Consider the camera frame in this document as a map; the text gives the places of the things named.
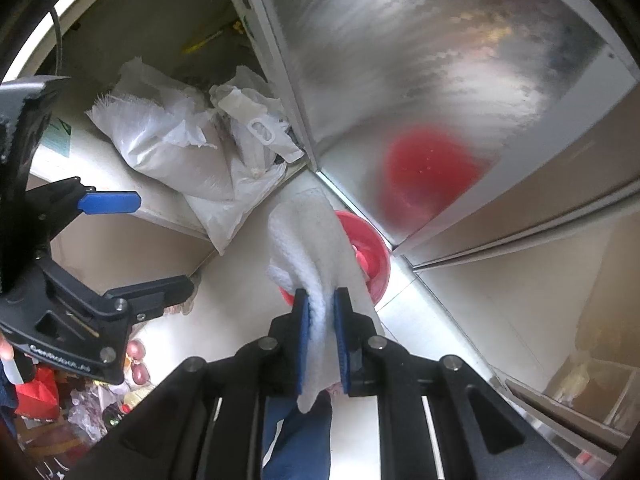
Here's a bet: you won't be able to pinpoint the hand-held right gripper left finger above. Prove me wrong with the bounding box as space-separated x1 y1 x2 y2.
65 288 314 480

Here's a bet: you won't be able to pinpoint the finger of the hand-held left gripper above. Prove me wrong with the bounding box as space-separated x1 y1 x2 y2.
30 176 142 241
102 274 195 322

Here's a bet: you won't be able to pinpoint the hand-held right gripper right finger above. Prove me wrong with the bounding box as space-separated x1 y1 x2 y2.
334 287 583 480

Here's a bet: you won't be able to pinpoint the red plastic bucket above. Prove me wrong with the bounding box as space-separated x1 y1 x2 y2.
277 210 392 311

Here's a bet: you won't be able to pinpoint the white textured cloth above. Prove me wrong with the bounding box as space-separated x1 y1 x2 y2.
266 187 386 415

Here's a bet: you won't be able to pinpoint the person's left hand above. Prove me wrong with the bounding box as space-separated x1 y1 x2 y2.
0 334 26 386

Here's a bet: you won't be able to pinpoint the frayed white woven sack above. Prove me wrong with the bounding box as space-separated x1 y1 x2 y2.
87 57 237 202

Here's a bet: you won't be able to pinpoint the green and white sticker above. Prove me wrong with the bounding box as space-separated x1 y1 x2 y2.
42 117 74 159

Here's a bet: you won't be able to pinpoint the person's blue trousers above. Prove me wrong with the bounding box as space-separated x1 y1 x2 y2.
262 390 334 480

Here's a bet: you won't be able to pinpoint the red plastic bag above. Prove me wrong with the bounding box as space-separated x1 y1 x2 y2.
15 365 61 421

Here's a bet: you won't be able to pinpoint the clear plastic bag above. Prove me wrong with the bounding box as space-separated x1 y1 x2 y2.
65 385 132 442

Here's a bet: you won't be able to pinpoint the white plastic bag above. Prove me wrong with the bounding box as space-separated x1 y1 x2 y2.
209 65 304 172

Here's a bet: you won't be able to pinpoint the patterned metal cabinet door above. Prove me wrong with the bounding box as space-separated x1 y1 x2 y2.
235 0 637 257

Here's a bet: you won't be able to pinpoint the grey cable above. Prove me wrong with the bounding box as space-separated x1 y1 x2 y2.
47 5 64 81

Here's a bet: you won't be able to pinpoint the yellow hose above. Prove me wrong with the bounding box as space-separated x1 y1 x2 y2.
182 27 227 56

